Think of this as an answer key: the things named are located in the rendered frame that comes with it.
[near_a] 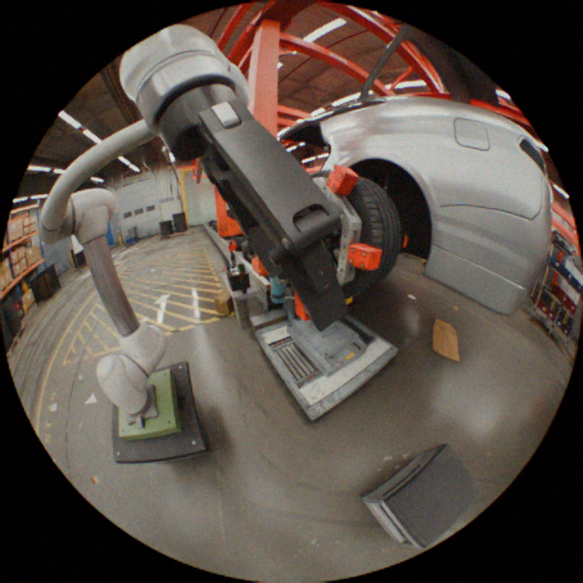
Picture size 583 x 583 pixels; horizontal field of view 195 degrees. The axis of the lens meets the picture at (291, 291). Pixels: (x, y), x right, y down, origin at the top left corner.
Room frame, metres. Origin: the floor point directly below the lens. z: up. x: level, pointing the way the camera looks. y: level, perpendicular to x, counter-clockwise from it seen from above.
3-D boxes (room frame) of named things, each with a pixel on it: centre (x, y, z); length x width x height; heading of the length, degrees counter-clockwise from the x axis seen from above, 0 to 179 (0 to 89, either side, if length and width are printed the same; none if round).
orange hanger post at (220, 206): (2.84, 1.20, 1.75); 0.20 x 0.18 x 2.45; 121
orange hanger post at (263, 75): (1.18, 0.21, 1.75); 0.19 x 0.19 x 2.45; 31
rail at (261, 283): (2.29, 0.81, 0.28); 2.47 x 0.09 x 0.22; 31
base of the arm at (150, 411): (0.14, 0.65, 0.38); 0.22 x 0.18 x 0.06; 36
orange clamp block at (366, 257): (0.54, -0.25, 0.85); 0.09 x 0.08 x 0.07; 31
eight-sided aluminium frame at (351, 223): (0.80, -0.08, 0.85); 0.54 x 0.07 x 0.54; 31
